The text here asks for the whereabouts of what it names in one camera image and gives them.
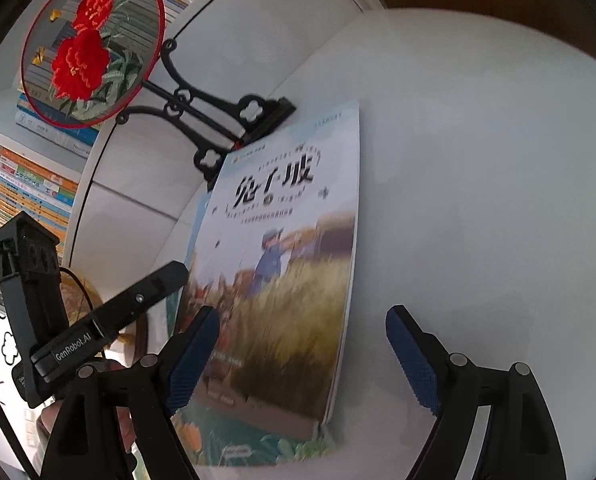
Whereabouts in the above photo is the round embroidered red flower fan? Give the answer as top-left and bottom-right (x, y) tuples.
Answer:
(20, 0), (166, 128)

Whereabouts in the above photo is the person's left hand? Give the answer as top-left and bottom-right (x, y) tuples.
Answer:
(38, 400), (136, 458)

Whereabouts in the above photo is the green tulip cover book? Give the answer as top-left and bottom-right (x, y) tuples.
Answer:
(170, 402), (349, 468)

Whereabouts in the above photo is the black cable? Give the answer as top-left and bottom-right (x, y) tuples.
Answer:
(0, 367), (33, 480)
(58, 267), (106, 361)

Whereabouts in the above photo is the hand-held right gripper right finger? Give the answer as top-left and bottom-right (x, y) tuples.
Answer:
(385, 304), (559, 480)

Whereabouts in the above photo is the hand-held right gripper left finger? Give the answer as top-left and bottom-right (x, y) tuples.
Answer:
(38, 305), (222, 480)

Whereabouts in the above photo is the pale blue cover book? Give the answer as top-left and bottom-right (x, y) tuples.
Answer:
(177, 191), (216, 331)

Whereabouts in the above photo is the wheat field cover book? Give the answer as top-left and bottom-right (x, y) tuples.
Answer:
(170, 99), (361, 426)

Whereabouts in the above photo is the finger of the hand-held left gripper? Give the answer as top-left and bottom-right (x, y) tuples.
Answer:
(92, 261), (190, 341)

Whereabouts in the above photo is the black carved fan stand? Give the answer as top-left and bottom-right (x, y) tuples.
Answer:
(115, 37), (297, 192)

